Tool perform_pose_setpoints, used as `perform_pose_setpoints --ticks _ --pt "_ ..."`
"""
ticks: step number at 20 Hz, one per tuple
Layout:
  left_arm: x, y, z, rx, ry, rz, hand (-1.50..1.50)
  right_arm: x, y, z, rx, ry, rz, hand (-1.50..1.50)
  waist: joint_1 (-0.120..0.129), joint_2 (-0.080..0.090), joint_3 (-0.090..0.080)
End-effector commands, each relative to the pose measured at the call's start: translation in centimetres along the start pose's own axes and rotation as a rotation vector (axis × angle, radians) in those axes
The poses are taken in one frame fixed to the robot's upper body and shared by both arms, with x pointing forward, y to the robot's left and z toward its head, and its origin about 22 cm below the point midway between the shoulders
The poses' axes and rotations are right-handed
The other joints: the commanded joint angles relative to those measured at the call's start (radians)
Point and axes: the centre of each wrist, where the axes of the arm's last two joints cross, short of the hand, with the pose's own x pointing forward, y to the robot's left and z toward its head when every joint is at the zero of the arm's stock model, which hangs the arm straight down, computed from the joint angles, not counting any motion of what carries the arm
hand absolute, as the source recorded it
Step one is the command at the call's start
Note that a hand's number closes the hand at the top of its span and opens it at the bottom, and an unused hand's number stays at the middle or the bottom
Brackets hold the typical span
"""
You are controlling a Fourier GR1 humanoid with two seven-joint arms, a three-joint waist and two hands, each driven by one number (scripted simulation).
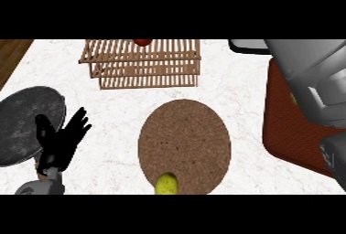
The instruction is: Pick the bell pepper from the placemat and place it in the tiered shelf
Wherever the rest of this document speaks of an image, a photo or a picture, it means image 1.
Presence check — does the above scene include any brown oval placemat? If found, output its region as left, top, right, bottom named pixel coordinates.
left=136, top=99, right=232, bottom=196

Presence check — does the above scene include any dark grey round pan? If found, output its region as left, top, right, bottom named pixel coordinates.
left=0, top=85, right=69, bottom=183

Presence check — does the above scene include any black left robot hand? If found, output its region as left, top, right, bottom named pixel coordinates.
left=34, top=106, right=93, bottom=176

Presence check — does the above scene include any red round fruit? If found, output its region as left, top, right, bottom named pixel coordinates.
left=133, top=38, right=153, bottom=48

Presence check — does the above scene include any dark appliance with pale top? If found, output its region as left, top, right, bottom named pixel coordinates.
left=227, top=38, right=273, bottom=56

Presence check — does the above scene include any red-brown cutting board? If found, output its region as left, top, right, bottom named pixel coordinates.
left=260, top=58, right=346, bottom=179

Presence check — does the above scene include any wooden tiered shelf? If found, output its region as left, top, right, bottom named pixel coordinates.
left=78, top=38, right=202, bottom=90

